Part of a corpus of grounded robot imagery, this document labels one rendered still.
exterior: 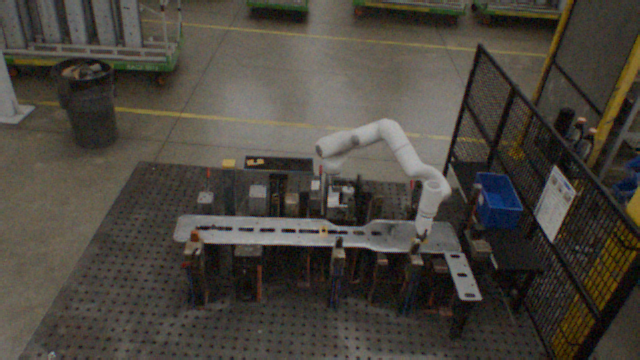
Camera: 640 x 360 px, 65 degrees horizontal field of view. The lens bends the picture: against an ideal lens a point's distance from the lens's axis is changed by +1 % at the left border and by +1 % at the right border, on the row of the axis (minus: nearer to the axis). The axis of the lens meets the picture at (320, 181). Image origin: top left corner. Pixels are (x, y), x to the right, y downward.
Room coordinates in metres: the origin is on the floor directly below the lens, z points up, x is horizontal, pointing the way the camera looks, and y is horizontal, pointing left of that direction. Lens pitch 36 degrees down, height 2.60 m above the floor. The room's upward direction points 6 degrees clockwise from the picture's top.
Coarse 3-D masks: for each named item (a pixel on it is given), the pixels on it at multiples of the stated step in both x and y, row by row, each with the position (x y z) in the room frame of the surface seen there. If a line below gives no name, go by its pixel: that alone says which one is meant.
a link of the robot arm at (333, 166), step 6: (342, 132) 2.45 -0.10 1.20; (348, 150) 2.40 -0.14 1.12; (336, 156) 2.42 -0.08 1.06; (342, 156) 2.40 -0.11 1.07; (324, 162) 2.40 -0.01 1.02; (330, 162) 2.39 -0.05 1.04; (336, 162) 2.39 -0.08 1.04; (342, 162) 2.39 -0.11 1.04; (324, 168) 2.38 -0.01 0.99; (330, 168) 2.36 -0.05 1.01; (336, 168) 2.37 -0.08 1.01; (330, 174) 2.36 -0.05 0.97; (336, 174) 2.37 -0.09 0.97
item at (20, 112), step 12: (0, 48) 4.33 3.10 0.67; (0, 60) 4.28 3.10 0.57; (0, 72) 4.23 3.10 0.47; (0, 84) 4.19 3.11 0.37; (0, 96) 4.19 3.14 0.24; (12, 96) 4.29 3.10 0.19; (0, 108) 4.18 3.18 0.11; (12, 108) 4.24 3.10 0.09; (24, 108) 4.38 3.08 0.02; (0, 120) 4.11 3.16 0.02; (12, 120) 4.13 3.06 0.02
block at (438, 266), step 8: (432, 264) 1.70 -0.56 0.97; (440, 264) 1.69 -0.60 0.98; (432, 272) 1.67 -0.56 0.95; (440, 272) 1.64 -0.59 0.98; (448, 272) 1.65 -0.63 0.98; (432, 280) 1.64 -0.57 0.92; (440, 280) 1.64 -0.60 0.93; (424, 288) 1.71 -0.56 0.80; (432, 288) 1.65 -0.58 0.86; (440, 288) 1.65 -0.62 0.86; (424, 296) 1.68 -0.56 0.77; (432, 296) 1.65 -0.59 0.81; (424, 304) 1.66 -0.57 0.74; (432, 304) 1.65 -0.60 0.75; (432, 312) 1.64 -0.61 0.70
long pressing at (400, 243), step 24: (192, 216) 1.84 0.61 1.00; (216, 216) 1.85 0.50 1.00; (216, 240) 1.69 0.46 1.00; (240, 240) 1.70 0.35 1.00; (264, 240) 1.72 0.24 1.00; (288, 240) 1.73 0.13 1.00; (312, 240) 1.75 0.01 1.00; (360, 240) 1.78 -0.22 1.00; (384, 240) 1.80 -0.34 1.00; (408, 240) 1.82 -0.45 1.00; (432, 240) 1.83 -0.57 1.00; (456, 240) 1.86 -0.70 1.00
